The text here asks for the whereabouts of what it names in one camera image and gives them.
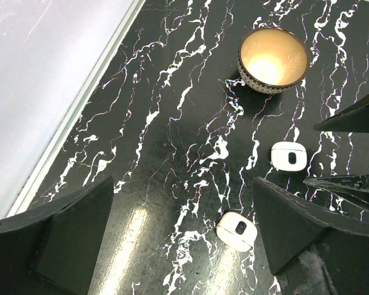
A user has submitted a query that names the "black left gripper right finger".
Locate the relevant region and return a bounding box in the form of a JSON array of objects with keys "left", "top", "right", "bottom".
[{"left": 252, "top": 178, "right": 369, "bottom": 294}]

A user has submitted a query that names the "aluminium frame rail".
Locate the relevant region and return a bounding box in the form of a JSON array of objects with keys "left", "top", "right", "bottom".
[{"left": 6, "top": 0, "right": 145, "bottom": 218}]

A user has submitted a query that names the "gold patterned ceramic bowl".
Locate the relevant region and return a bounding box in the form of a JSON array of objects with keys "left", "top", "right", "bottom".
[{"left": 237, "top": 26, "right": 311, "bottom": 94}]

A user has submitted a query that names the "cream earbud charging case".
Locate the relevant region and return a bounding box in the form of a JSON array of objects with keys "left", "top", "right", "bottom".
[{"left": 216, "top": 211, "right": 258, "bottom": 252}]

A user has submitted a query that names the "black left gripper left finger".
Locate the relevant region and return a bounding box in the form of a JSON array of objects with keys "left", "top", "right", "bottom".
[{"left": 0, "top": 176, "right": 114, "bottom": 294}]

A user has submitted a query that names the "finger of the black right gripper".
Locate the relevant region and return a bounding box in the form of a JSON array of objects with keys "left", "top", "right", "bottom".
[
  {"left": 304, "top": 174, "right": 369, "bottom": 220},
  {"left": 314, "top": 94, "right": 369, "bottom": 133}
]

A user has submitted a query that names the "white earbud charging case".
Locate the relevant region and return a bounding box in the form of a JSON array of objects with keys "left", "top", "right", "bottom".
[{"left": 271, "top": 141, "right": 308, "bottom": 172}]

